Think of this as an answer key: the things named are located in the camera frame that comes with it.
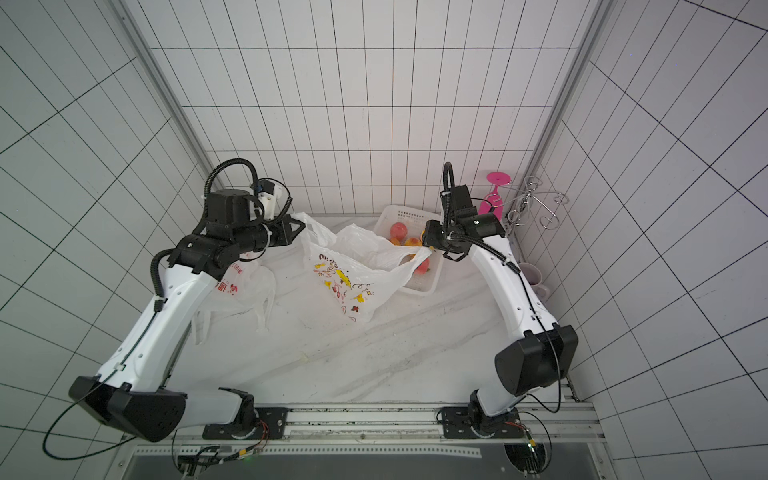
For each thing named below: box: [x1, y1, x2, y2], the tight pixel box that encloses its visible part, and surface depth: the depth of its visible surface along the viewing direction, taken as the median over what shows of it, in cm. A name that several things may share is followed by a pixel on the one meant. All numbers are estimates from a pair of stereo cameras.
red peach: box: [390, 222, 408, 241], surface depth 110 cm
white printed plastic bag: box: [292, 213, 432, 323], surface depth 80 cm
